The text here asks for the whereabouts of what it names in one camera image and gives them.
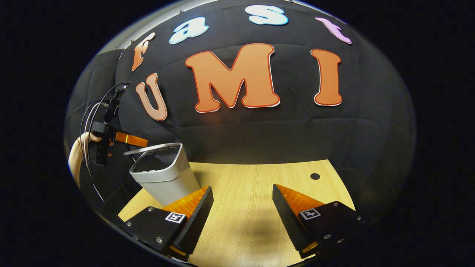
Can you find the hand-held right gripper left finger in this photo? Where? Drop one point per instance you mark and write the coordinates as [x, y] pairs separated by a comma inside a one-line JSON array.
[[198, 218]]

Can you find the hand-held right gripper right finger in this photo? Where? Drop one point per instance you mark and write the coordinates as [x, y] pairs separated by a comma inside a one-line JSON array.
[[287, 218]]

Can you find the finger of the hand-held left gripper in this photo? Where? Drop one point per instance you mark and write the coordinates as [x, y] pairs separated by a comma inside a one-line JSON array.
[[131, 139]]

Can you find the white desktop garbage bin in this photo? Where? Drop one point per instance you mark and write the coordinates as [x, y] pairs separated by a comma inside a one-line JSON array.
[[170, 185]]

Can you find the wooden desktop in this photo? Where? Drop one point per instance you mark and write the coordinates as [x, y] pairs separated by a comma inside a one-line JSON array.
[[241, 207]]

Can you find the black backdrop cloth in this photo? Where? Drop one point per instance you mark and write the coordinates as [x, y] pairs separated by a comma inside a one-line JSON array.
[[259, 133]]

